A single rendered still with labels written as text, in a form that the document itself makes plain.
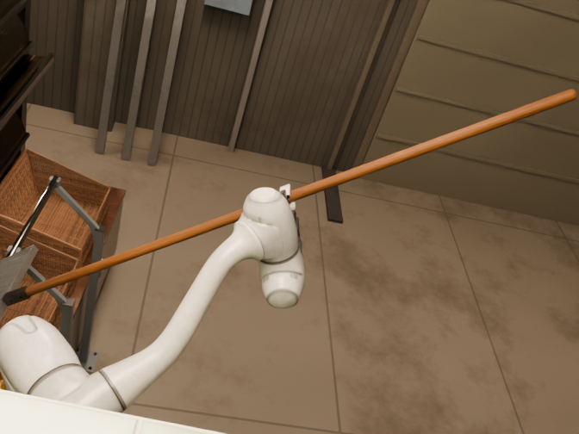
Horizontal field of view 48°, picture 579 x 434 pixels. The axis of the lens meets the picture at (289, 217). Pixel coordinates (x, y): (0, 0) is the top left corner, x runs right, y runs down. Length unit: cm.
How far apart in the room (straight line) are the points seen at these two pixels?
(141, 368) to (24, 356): 24
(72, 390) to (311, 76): 427
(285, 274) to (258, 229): 14
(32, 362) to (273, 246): 56
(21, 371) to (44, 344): 7
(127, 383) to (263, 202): 47
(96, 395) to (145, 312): 269
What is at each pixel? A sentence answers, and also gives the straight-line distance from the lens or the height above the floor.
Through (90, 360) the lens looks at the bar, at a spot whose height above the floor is 1.
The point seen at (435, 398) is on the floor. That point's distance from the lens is 430.
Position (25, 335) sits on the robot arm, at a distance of 152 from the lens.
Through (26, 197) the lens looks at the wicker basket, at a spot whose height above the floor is 64.
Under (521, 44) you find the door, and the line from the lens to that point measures 558.
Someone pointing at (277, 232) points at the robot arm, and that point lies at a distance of 145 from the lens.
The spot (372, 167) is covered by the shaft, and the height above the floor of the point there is 212.
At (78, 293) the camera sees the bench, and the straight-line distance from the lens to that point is 335.
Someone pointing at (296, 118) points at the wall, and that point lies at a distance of 557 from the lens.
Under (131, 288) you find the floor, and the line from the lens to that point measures 422.
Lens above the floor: 299
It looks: 36 degrees down
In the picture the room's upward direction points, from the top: 19 degrees clockwise
